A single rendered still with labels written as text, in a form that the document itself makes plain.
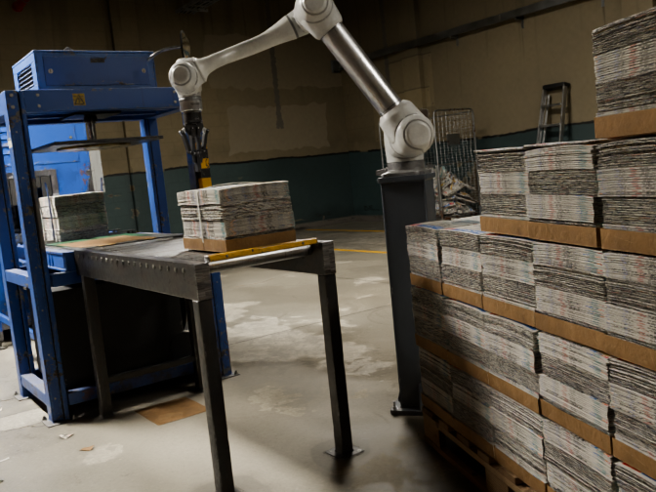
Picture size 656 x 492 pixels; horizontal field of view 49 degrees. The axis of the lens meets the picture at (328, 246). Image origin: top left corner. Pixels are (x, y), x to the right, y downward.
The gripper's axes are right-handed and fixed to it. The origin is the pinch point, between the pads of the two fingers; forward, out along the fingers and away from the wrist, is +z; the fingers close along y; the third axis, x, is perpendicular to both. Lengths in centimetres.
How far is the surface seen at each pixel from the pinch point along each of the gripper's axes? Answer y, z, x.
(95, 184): 54, 3, 309
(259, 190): 0.9, 12.8, -45.9
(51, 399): -52, 102, 77
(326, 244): 19, 34, -58
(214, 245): -14.5, 30.6, -36.7
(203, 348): -32, 61, -57
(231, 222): -12, 22, -46
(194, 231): -13.5, 26.1, -19.1
